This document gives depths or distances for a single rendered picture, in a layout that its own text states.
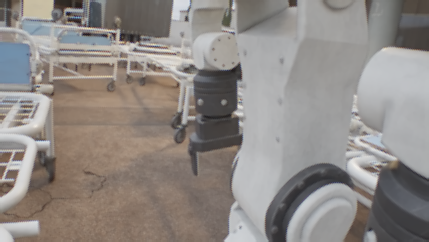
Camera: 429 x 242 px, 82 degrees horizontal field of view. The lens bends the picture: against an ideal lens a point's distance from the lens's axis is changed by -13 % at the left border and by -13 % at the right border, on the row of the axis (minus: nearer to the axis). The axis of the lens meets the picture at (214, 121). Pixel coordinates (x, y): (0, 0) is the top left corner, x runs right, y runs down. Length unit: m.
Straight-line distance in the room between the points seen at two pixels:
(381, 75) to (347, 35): 0.12
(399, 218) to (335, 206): 0.17
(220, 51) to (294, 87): 0.21
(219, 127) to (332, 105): 0.27
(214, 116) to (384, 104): 0.40
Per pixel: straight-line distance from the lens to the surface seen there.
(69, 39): 3.64
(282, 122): 0.32
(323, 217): 0.36
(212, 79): 0.52
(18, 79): 1.48
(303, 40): 0.28
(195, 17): 0.56
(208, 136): 0.56
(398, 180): 0.21
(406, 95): 0.19
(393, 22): 5.93
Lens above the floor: 0.81
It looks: 16 degrees down
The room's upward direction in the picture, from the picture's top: 9 degrees clockwise
